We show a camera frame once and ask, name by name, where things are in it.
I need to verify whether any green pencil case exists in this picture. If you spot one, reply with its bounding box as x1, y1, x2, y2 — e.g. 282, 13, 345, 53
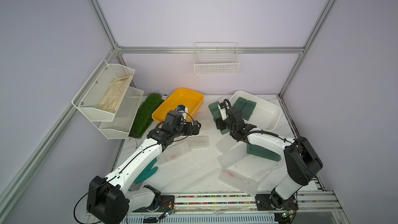
208, 101, 229, 135
233, 97, 248, 111
241, 100, 257, 121
246, 144, 281, 162

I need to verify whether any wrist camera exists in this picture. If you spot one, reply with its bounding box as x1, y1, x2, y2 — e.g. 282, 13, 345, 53
218, 103, 228, 121
176, 105, 188, 120

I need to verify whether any green artificial grass roll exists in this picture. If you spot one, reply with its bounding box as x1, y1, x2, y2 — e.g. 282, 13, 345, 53
128, 93, 163, 139

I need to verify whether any beige cloth in shelf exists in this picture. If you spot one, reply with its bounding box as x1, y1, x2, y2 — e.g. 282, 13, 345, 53
97, 75, 133, 114

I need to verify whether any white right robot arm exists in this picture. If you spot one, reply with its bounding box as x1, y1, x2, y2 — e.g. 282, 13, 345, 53
214, 107, 323, 210

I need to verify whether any white wire wall basket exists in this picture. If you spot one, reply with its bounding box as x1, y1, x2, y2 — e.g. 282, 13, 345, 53
193, 42, 240, 76

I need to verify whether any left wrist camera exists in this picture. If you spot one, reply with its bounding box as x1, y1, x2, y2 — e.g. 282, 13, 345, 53
176, 105, 188, 120

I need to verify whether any green rubber glove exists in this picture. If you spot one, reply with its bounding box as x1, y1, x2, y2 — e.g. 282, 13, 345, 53
134, 158, 158, 184

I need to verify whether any clear pencil case near glove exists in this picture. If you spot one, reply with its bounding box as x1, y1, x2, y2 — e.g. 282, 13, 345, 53
157, 142, 191, 165

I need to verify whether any white mesh wall shelf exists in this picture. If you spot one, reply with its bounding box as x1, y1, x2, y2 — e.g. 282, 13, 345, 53
72, 60, 144, 140

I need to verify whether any clear pencil case front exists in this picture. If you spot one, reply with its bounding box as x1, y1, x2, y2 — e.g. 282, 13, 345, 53
219, 169, 259, 196

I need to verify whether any white plastic storage box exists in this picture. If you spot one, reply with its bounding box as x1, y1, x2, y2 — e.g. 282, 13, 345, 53
229, 91, 282, 132

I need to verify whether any clear ribbed pencil case lower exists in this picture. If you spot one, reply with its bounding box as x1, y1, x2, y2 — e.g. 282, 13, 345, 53
217, 143, 249, 169

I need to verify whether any clear ribbed pencil case upper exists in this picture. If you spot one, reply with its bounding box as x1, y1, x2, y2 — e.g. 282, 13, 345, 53
216, 135, 238, 154

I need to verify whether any yellow plastic storage box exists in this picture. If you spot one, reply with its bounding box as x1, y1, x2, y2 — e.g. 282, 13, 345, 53
151, 88, 205, 123

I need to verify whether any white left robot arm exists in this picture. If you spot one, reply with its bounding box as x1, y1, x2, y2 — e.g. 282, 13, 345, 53
86, 111, 201, 224

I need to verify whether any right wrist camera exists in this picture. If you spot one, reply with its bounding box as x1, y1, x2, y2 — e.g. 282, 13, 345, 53
218, 103, 228, 121

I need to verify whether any clear ribbed pencil case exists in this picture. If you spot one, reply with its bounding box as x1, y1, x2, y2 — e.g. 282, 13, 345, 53
216, 135, 238, 154
217, 143, 249, 169

